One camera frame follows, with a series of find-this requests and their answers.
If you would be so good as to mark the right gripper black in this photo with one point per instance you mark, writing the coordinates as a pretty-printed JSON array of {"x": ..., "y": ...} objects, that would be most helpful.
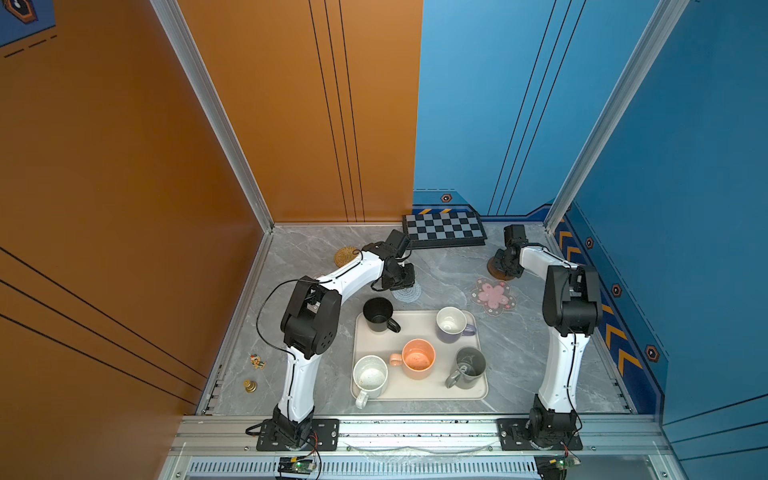
[{"x": 500, "y": 254}]

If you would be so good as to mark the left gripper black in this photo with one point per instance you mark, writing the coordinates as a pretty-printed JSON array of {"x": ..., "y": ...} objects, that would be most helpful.
[{"x": 409, "y": 281}]

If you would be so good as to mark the light blue woven coaster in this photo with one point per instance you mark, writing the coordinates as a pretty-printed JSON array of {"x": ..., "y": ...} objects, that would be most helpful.
[{"x": 409, "y": 294}]

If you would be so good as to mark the pink flower coaster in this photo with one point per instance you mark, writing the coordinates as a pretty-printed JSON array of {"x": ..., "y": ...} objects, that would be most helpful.
[{"x": 494, "y": 296}]

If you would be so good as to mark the woven rattan coaster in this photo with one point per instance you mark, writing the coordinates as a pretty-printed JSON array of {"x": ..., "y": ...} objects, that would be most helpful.
[{"x": 346, "y": 255}]

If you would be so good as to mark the brown wooden coaster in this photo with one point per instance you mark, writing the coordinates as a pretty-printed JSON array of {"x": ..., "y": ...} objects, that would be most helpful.
[{"x": 497, "y": 270}]

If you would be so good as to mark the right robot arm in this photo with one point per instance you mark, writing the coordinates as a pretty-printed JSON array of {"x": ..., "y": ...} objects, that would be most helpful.
[{"x": 572, "y": 310}]

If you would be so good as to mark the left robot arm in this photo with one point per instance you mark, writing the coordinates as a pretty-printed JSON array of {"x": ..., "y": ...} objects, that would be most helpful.
[{"x": 310, "y": 324}]

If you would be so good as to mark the black mug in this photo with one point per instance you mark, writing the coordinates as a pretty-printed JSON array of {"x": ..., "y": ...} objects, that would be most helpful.
[{"x": 378, "y": 313}]

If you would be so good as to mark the folded checkerboard box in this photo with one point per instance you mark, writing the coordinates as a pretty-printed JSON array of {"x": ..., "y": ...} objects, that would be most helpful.
[{"x": 448, "y": 228}]

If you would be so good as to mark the lavender mug white inside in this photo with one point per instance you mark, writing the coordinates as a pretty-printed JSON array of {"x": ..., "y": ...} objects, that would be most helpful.
[{"x": 452, "y": 324}]

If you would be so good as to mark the orange pink mug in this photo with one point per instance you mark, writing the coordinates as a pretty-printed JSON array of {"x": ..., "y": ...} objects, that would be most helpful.
[{"x": 416, "y": 359}]

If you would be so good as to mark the cream serving tray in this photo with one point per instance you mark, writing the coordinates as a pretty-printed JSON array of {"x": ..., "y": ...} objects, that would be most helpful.
[{"x": 416, "y": 324}]

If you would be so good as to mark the grey green mug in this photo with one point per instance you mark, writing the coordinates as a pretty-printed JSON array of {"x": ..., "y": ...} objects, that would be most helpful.
[{"x": 469, "y": 366}]

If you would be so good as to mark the small brass bell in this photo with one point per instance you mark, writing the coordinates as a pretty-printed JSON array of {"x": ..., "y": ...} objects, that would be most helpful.
[{"x": 250, "y": 386}]

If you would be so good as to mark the green circuit board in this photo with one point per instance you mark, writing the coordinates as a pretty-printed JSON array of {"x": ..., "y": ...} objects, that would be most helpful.
[{"x": 295, "y": 467}]

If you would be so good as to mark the right small circuit board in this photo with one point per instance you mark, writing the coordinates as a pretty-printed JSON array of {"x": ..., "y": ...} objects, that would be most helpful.
[{"x": 555, "y": 468}]

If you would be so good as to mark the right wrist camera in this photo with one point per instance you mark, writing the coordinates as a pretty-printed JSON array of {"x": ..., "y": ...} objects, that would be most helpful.
[{"x": 515, "y": 235}]

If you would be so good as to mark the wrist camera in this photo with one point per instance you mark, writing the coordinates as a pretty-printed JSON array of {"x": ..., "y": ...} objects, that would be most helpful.
[
  {"x": 515, "y": 235},
  {"x": 398, "y": 244}
]

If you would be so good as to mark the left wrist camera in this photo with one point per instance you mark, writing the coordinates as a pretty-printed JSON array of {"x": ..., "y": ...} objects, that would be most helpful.
[{"x": 398, "y": 244}]

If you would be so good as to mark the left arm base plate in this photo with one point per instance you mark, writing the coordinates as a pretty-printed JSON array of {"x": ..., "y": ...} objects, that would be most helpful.
[{"x": 283, "y": 436}]

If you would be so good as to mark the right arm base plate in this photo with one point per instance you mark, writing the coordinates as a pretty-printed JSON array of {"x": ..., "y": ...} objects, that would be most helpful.
[{"x": 517, "y": 434}]

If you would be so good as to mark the aluminium front rail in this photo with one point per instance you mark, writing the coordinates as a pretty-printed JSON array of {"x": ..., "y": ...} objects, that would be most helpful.
[{"x": 453, "y": 434}]

